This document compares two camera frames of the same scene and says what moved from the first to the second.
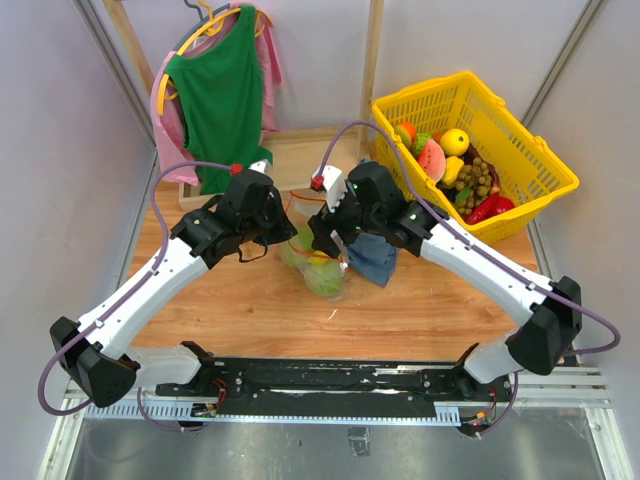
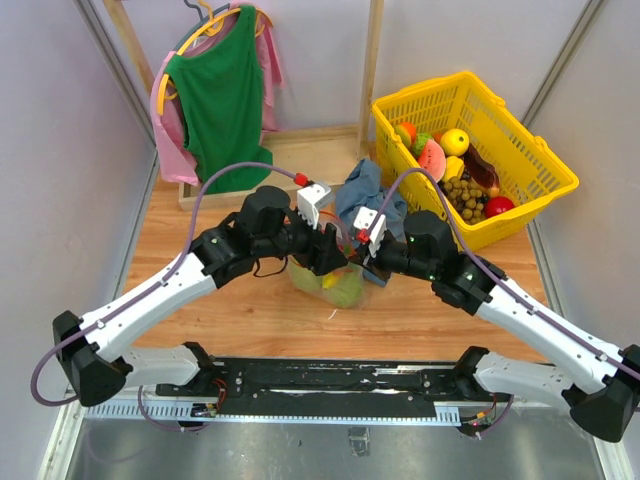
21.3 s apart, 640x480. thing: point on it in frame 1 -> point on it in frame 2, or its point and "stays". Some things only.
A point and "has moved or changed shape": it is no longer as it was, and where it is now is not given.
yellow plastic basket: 471,154 stays
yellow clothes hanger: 210,28 stays
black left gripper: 284,228 -> 321,253
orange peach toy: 406,133 stays
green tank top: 221,97 stays
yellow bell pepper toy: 453,167 stays
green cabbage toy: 305,238 has moved or changed shape
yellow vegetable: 318,257 has moved or changed shape
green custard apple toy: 421,141 stays
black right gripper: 322,228 -> 373,264
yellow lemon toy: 454,142 stays
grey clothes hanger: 199,23 stays
